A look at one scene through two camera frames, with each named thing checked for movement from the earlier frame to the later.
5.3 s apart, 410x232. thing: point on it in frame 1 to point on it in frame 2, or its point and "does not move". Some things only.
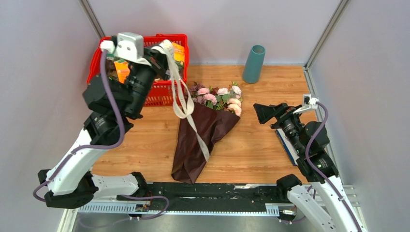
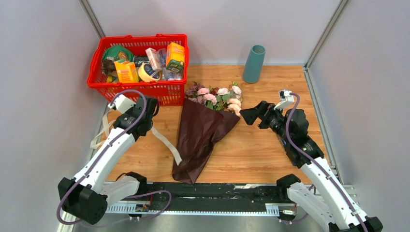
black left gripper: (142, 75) to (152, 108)
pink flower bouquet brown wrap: (216, 110) does not move
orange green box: (179, 53) does not move
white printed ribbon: (167, 47) to (105, 134)
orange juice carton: (122, 69) does not move
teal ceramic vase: (252, 71) does not move
